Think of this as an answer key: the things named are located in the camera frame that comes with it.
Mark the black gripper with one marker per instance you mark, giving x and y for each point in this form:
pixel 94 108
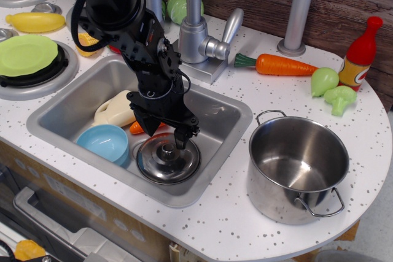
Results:
pixel 160 95

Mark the steel pot lid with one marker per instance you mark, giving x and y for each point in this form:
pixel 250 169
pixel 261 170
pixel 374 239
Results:
pixel 160 161

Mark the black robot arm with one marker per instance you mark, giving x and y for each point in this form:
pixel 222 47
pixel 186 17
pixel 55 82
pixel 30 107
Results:
pixel 134 30

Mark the stainless steel pot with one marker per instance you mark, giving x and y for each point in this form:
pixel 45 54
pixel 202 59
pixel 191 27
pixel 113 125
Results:
pixel 295 167

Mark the orange toy carrot half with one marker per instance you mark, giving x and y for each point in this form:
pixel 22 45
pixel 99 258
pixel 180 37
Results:
pixel 136 128

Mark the cream toy milk jug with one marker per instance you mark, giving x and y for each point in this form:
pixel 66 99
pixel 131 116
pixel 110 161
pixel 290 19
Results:
pixel 116 111

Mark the light blue toy bowl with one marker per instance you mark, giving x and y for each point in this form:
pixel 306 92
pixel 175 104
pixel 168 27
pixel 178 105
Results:
pixel 107 141

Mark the silver toy faucet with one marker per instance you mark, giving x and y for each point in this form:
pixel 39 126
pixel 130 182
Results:
pixel 204 57

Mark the red toy chili pepper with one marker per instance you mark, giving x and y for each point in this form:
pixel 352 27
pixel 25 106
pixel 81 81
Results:
pixel 114 49

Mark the silver toy sink basin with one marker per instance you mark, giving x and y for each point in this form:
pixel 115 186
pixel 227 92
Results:
pixel 61 120

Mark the front left stove burner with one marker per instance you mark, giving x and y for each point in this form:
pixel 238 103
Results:
pixel 44 82

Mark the yellow toy corn cob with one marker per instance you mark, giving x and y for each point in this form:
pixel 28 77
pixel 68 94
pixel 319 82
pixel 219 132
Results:
pixel 86 40

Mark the green toy cabbage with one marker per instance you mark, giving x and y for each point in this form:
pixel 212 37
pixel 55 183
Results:
pixel 176 10

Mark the whole toy carrot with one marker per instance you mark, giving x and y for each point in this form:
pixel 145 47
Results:
pixel 268 64

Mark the back right stove burner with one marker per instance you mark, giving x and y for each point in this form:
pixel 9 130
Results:
pixel 69 16

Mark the green toy plate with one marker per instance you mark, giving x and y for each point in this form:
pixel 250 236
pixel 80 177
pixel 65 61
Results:
pixel 25 55

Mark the light green toy pear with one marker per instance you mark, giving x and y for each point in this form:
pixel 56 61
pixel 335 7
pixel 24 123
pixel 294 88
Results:
pixel 323 79

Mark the silver stove knob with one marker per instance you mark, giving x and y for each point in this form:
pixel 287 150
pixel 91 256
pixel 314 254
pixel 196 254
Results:
pixel 47 7

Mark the yellow toy banana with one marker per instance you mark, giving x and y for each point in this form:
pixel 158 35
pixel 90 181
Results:
pixel 36 22

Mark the green toy broccoli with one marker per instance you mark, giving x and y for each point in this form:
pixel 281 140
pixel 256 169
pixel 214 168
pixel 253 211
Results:
pixel 340 97

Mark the yellow toy on floor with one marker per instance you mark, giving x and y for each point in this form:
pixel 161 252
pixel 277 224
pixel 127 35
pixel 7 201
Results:
pixel 27 249

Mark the red toy ketchup bottle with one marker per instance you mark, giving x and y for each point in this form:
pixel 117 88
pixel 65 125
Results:
pixel 360 55

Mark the toy oven door handle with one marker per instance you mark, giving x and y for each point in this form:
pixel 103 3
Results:
pixel 59 225

